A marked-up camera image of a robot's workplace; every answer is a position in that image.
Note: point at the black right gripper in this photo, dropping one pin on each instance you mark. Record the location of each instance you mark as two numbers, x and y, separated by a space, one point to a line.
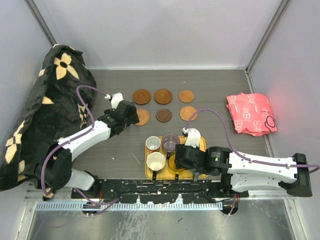
180 166

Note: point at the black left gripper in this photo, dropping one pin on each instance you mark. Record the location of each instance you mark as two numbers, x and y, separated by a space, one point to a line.
133 119

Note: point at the light woven coaster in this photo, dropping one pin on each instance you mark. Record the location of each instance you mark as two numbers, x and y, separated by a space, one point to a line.
143 116

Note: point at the dark walnut coaster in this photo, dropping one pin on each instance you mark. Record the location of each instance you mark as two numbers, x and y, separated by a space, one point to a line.
163 115

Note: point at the dark brown ringed coaster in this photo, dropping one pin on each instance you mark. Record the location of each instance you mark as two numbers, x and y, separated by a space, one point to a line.
163 96

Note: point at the light wooden coaster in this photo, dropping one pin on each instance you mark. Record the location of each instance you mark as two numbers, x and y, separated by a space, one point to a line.
186 112
186 96

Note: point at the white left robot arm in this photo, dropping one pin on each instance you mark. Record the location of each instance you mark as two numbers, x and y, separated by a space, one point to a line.
53 166

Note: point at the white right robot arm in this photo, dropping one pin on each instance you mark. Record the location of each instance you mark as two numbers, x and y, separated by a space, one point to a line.
241 172

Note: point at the yellow mug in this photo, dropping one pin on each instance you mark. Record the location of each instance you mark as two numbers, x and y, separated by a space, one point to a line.
173 169

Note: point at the grey mug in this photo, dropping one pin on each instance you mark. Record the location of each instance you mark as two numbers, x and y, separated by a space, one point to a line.
195 176

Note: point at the purple glass mug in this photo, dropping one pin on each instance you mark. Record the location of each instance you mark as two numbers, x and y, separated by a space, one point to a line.
168 143

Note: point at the yellow plastic tray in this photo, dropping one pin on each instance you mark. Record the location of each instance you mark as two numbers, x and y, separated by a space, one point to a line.
165 173

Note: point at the large white mug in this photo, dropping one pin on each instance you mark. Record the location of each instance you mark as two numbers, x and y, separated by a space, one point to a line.
155 161

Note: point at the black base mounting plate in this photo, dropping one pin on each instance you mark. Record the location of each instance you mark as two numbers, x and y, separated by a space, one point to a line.
129 191

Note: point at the small white mug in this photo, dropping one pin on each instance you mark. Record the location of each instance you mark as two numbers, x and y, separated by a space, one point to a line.
153 144

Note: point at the black floral plush blanket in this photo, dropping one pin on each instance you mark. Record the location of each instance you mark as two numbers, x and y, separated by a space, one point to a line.
56 107

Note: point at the pink patterned plastic package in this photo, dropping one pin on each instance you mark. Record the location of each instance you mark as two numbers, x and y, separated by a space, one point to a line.
251 114

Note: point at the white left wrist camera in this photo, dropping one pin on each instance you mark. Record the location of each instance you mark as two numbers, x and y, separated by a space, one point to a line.
114 99

